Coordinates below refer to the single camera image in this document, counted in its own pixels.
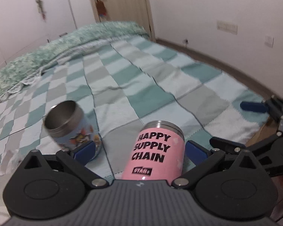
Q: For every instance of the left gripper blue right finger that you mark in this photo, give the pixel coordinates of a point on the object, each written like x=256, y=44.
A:
x=198, y=154

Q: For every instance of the white wardrobe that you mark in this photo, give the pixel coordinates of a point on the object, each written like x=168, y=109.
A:
x=22, y=28

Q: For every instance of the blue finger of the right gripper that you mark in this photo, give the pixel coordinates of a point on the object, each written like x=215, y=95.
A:
x=253, y=107
x=226, y=145

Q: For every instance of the green hanging ornament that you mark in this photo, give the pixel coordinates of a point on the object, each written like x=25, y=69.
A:
x=41, y=10

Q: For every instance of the checkered green bed sheet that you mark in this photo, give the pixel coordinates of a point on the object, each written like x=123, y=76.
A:
x=121, y=87

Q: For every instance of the white wall socket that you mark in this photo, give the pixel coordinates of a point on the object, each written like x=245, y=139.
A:
x=227, y=27

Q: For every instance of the clear glass cup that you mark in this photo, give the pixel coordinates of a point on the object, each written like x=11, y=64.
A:
x=10, y=160

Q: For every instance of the right hand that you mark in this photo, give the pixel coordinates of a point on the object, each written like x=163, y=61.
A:
x=278, y=181

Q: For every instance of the beige wooden door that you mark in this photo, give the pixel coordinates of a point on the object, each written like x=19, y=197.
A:
x=128, y=10

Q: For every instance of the brown plush on handle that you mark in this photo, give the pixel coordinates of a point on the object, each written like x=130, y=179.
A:
x=102, y=11

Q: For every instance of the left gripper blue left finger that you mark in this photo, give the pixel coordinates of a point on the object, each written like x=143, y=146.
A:
x=83, y=153

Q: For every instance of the pink steel cup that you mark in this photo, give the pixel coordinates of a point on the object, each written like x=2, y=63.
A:
x=157, y=154

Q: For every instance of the blue cartoon steel cup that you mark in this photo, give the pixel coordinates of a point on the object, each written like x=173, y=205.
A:
x=68, y=125

